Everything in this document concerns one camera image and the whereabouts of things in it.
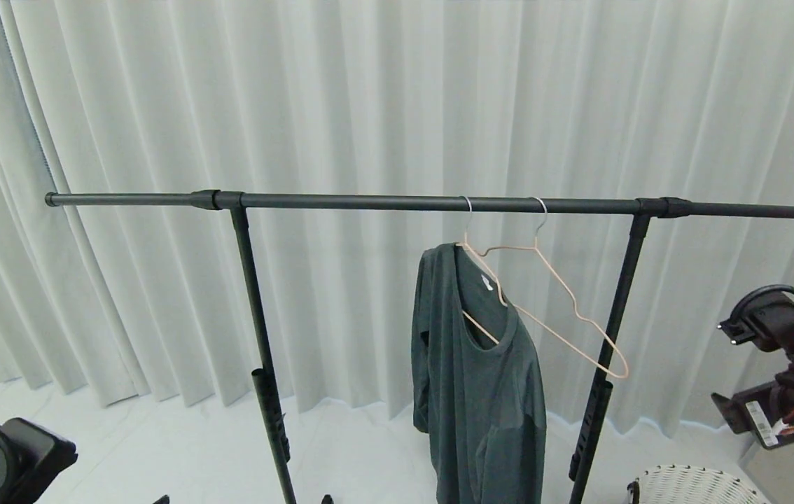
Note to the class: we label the black clothes rack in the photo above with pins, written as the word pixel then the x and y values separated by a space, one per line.
pixel 369 202

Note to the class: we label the dark grey shirt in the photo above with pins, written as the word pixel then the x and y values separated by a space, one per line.
pixel 481 392

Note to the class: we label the pink clothes hanger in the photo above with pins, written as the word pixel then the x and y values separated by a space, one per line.
pixel 479 325
pixel 556 276

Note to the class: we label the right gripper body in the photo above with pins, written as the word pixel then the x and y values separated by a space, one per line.
pixel 736 416

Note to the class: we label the white laundry basket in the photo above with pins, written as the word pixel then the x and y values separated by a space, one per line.
pixel 691 486

